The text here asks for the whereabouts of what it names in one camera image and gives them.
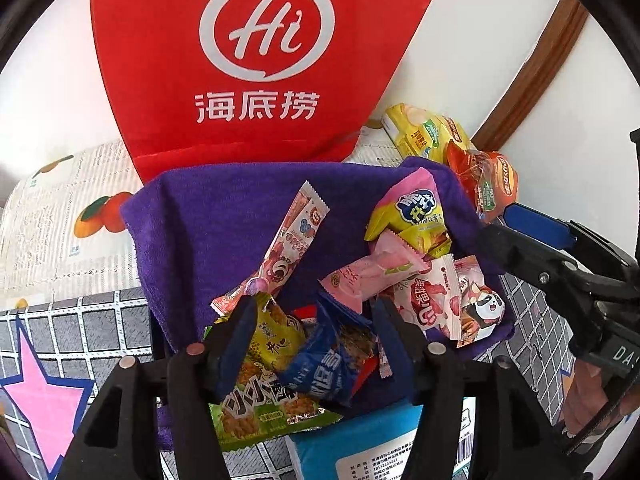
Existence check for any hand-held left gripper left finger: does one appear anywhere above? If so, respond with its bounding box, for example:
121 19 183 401
57 296 258 480

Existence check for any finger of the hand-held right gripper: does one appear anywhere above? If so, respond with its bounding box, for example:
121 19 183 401
502 202 640 291
477 222 583 306

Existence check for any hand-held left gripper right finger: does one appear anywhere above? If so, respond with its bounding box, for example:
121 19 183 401
372 296 571 480

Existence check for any yellow snack packet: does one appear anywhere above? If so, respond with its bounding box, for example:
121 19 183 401
247 292 307 376

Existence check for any white strawberry snack packet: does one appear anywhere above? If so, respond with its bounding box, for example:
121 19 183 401
387 254 486 343

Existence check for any panda print snack packet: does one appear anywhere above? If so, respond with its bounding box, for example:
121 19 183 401
452 280 508 348

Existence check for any green snack packet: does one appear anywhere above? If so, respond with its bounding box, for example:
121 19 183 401
202 322 345 448

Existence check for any blue snack packet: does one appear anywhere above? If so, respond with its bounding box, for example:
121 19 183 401
277 290 381 408

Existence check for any pink pillow snack packet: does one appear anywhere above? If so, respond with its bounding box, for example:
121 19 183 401
318 228 433 313

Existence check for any yellow and pink crisps packet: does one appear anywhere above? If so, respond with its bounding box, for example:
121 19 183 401
364 167 453 256

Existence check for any long pink wafer packet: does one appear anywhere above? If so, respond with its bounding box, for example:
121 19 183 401
210 180 332 318

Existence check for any purple cloth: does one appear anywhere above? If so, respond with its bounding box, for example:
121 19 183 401
120 156 516 453

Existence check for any person's right hand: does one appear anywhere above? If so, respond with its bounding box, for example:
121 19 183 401
560 355 636 441

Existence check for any orange chip bag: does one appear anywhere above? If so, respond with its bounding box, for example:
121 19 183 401
445 140 521 225

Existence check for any blue tissue pack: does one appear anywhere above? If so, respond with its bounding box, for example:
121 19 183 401
290 397 478 480

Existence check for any grey checked bed sheet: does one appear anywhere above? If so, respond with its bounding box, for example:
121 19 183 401
0 270 581 480

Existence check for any yellow chip bag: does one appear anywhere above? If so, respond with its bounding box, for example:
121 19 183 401
381 103 478 166

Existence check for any pink paper star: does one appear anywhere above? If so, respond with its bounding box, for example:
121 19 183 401
0 316 98 478

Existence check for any newspaper print pillow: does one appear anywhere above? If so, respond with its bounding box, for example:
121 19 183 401
0 137 143 301

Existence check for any red paper bag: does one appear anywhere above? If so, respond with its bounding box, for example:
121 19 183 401
89 0 453 186

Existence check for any brown wooden door frame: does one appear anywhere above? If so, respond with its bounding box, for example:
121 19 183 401
470 0 591 153

